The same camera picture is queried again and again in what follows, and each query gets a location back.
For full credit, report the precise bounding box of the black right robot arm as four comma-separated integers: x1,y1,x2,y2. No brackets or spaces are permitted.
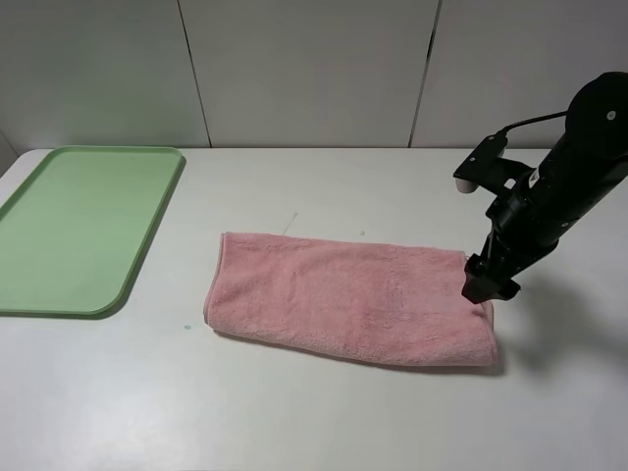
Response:
453,72,627,304

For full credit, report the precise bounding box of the pink terry towel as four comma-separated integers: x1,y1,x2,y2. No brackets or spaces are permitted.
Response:
204,233,498,368

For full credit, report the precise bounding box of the green plastic tray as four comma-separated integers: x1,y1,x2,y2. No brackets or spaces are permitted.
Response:
1,146,185,319

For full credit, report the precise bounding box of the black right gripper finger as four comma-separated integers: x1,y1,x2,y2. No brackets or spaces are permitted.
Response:
461,254,520,304

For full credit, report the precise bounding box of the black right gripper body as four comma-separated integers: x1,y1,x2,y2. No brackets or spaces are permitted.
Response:
470,161,618,285

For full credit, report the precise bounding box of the black right camera cable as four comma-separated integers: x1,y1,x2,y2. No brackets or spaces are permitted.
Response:
493,111,568,139

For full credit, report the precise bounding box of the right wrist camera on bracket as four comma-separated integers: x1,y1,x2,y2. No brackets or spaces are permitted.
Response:
453,131,532,197

